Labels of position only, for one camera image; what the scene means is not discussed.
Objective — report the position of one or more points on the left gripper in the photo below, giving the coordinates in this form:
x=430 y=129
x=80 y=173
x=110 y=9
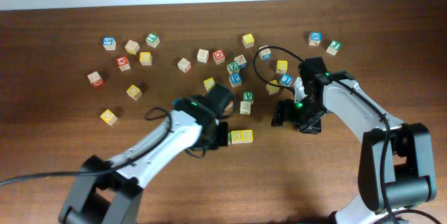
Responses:
x=225 y=133

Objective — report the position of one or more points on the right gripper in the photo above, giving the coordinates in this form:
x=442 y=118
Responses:
x=285 y=110

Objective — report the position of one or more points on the yellow S block front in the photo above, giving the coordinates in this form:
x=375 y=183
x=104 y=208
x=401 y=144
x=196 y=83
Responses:
x=236 y=137

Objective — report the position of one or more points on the yellow s block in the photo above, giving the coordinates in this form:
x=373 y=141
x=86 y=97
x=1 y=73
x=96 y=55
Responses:
x=236 y=137
x=247 y=136

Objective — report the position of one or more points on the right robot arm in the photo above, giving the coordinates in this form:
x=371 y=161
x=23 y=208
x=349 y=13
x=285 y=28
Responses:
x=396 y=170

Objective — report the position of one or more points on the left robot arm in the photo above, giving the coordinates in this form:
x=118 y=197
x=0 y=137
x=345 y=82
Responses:
x=110 y=191

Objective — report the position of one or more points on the red A block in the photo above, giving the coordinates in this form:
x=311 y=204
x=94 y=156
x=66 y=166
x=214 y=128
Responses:
x=229 y=105

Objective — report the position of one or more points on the blue T block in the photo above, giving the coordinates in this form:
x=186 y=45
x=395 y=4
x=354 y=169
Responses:
x=285 y=80

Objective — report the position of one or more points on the plain wooden picture block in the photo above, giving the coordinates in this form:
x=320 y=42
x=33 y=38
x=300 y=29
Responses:
x=245 y=107

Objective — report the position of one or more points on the yellow E block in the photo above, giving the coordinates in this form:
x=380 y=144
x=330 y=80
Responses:
x=272 y=87

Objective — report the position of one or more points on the yellow C block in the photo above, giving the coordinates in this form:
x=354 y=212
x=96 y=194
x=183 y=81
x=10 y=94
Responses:
x=209 y=83

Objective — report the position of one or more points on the green V block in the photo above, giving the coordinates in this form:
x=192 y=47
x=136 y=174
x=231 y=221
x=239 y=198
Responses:
x=248 y=96

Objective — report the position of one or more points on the yellow block with brown picture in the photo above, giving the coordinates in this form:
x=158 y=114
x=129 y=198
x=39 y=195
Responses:
x=281 y=67

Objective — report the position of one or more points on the blue P block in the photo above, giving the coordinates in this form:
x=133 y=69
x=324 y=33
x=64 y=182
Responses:
x=235 y=80

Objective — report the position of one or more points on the green Z block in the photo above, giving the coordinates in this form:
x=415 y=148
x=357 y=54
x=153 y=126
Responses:
x=233 y=68

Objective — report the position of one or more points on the blue D side block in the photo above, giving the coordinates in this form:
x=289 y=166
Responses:
x=265 y=53

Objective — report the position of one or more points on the green J block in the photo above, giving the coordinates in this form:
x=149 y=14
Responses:
x=333 y=47

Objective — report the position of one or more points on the red I side block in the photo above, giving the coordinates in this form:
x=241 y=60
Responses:
x=184 y=65

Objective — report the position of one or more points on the blue X block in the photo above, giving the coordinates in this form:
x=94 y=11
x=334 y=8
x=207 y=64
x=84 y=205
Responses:
x=315 y=38

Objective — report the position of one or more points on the red Q block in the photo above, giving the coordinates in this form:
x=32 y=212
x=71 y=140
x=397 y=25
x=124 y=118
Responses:
x=219 y=57

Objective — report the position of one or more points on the blue L side block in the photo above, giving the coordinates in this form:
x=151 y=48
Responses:
x=241 y=61

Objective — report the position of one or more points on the red E side block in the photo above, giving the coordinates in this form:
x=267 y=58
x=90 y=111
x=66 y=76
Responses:
x=202 y=56

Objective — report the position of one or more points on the yellow O block middle left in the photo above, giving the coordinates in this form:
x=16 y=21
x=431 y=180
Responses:
x=134 y=92

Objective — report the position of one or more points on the yellow o block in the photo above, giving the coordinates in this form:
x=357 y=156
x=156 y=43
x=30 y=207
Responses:
x=108 y=117
x=134 y=92

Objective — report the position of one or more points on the yellow top far block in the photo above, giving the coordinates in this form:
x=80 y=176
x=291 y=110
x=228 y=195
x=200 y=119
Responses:
x=248 y=40

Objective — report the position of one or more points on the yellow G block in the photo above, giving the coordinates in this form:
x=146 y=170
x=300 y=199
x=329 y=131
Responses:
x=145 y=58

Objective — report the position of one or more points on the yellow O block lower left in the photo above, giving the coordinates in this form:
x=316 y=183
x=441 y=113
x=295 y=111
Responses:
x=108 y=117

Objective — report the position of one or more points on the green L block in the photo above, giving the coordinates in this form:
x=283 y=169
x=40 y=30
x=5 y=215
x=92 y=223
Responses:
x=152 y=40

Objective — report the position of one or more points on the red Y block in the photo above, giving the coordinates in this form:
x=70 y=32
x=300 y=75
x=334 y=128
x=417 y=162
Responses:
x=123 y=63

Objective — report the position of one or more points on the plain wooden block upper left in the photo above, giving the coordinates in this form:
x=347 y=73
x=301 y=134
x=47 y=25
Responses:
x=132 y=47

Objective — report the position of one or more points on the red side block far left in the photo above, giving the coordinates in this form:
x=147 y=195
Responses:
x=95 y=79

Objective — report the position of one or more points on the blue S block far left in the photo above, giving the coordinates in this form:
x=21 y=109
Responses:
x=109 y=43

